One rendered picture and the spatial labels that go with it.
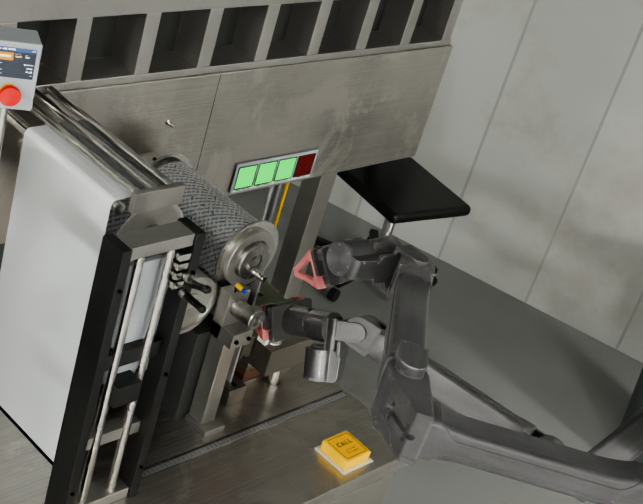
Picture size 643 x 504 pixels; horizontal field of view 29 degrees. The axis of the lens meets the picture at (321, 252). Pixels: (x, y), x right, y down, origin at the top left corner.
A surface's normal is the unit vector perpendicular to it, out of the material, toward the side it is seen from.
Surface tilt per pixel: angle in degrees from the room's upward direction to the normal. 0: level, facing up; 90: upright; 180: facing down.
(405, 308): 6
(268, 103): 90
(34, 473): 0
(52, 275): 90
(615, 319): 90
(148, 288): 90
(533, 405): 0
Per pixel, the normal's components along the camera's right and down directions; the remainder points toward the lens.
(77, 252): -0.69, 0.18
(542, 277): -0.47, 0.33
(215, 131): 0.68, 0.52
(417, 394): 0.31, -0.86
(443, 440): -0.02, 0.41
